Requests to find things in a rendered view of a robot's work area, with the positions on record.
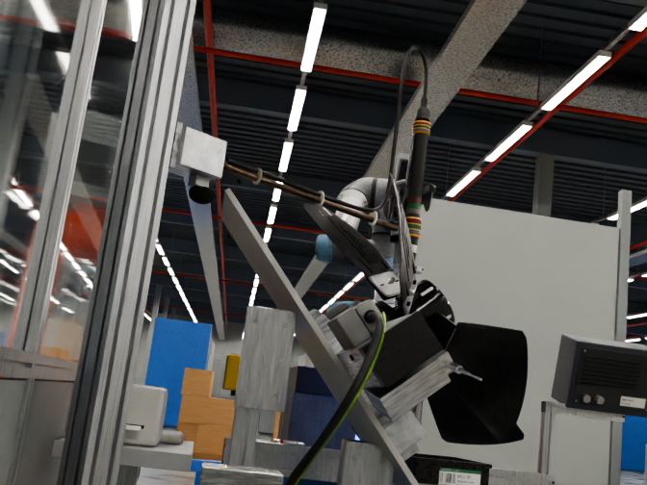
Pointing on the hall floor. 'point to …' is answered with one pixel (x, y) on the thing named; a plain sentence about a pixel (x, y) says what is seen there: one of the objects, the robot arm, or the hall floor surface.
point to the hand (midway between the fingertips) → (418, 183)
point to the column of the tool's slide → (127, 247)
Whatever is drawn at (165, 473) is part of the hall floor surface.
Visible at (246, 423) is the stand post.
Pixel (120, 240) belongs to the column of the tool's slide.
